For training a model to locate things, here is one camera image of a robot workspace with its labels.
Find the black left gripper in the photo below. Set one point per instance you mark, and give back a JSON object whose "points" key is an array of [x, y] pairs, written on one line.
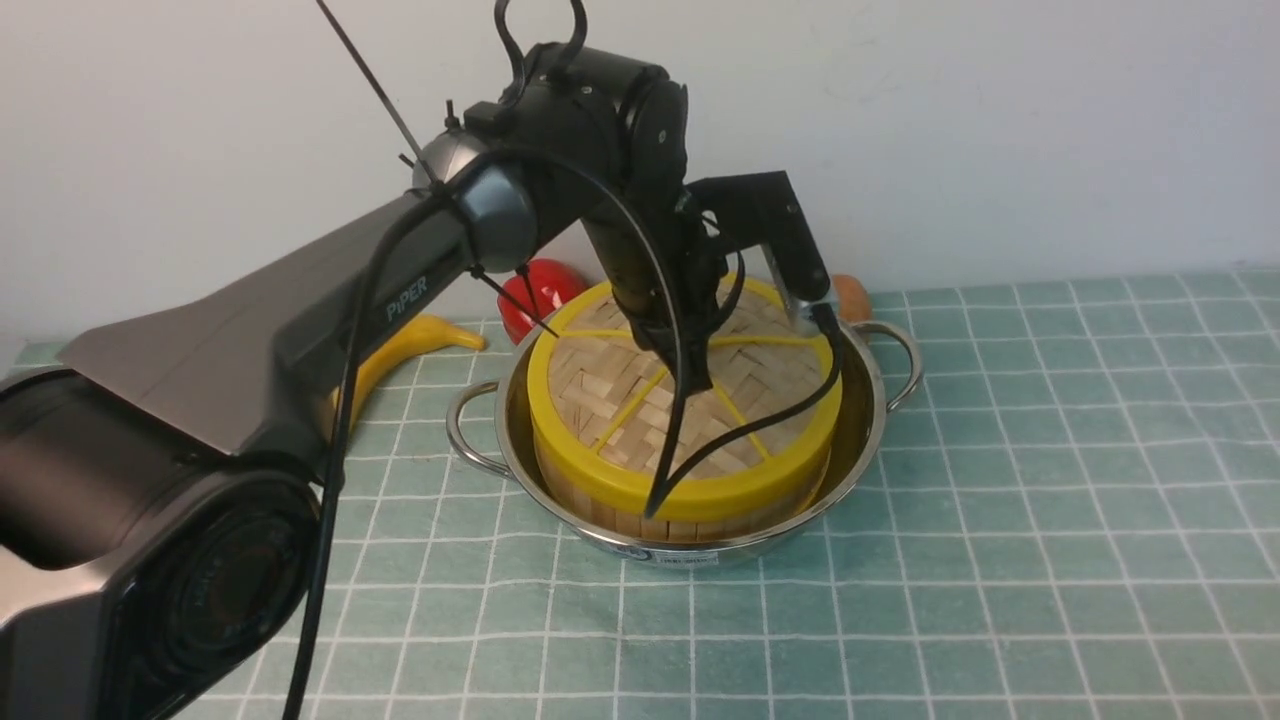
{"points": [[621, 123]]}

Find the bamboo steamer lid yellow rim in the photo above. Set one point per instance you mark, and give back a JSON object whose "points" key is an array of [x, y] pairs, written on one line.
{"points": [[589, 385]]}

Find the bamboo steamer basket yellow rim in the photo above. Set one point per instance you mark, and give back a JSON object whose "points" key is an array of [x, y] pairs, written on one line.
{"points": [[704, 507]]}

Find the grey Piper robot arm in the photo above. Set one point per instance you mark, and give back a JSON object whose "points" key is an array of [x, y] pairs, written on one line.
{"points": [[170, 488]]}

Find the stainless steel pot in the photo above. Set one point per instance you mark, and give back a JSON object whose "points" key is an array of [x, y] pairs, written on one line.
{"points": [[489, 425]]}

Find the red bell pepper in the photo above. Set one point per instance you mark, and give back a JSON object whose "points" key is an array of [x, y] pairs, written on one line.
{"points": [[545, 286]]}

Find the yellow plastic banana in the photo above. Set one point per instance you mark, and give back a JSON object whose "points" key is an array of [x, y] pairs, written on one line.
{"points": [[423, 335]]}

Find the brown potato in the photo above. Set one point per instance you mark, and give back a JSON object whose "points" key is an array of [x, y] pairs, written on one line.
{"points": [[854, 305]]}

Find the green checked tablecloth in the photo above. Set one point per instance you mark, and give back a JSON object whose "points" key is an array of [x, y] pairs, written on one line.
{"points": [[1075, 517]]}

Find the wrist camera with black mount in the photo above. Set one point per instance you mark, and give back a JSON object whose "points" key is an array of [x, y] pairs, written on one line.
{"points": [[761, 211]]}

